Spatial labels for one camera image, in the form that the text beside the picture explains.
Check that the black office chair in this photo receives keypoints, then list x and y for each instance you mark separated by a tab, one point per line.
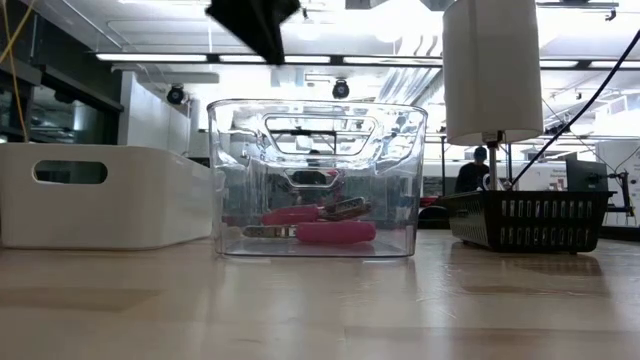
432	217

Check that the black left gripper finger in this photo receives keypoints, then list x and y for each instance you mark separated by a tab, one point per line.
260	25

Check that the person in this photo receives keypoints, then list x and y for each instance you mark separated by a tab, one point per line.
472	175

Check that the clear plastic bin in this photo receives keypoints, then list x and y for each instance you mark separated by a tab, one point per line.
400	150

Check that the round black ceiling camera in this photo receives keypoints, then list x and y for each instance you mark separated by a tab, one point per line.
341	89
176	95

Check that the white plastic bin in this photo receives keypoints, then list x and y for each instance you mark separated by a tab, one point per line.
140	210

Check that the black aluminium table frame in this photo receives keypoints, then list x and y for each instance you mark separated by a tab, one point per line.
625	232

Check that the black monitor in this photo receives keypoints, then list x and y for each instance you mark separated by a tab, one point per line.
587	175

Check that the black slotted plastic basket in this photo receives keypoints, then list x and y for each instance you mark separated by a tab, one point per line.
530	222

